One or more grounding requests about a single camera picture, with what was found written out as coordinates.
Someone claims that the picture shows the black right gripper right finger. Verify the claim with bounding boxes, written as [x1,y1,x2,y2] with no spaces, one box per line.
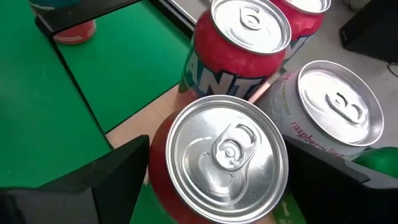
[284,136,398,224]

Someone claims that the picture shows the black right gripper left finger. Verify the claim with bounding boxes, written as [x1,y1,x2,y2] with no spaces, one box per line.
[0,135,150,224]

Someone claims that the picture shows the green soda can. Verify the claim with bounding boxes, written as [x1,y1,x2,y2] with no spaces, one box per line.
[353,146,398,180]

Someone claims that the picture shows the white raspberry seltzer can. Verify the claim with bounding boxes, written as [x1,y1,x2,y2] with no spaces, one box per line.
[254,60,385,161]

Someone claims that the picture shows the red Fanta can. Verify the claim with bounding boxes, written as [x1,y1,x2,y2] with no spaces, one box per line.
[177,0,293,110]
[148,95,290,224]
[27,0,96,45]
[270,0,332,63]

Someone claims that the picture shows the green table mat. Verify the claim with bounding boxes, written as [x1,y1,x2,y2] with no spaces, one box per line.
[0,0,307,224]

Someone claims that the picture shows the black equipment base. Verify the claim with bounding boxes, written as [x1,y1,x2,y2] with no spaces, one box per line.
[338,0,398,63]

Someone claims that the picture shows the black metal rig frame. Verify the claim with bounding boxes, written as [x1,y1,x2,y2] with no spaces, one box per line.
[148,0,195,39]

